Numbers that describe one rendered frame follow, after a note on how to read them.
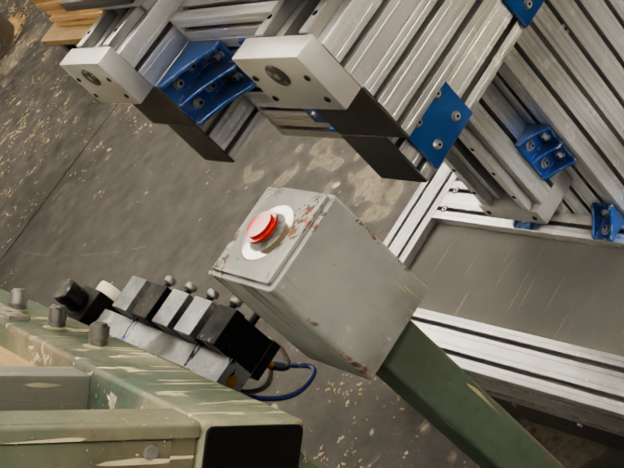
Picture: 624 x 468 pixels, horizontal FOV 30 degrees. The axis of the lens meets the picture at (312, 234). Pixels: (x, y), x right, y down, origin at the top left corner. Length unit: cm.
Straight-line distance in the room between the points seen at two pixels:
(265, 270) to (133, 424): 20
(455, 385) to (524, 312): 66
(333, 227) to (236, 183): 220
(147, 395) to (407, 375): 29
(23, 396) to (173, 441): 25
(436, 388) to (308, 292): 24
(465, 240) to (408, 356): 92
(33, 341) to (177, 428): 42
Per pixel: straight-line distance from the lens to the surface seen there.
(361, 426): 239
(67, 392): 133
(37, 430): 105
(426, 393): 132
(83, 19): 489
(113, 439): 108
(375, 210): 281
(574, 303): 194
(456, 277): 214
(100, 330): 145
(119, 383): 127
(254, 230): 118
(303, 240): 115
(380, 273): 120
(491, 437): 140
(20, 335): 153
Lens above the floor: 152
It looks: 31 degrees down
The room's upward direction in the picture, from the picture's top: 46 degrees counter-clockwise
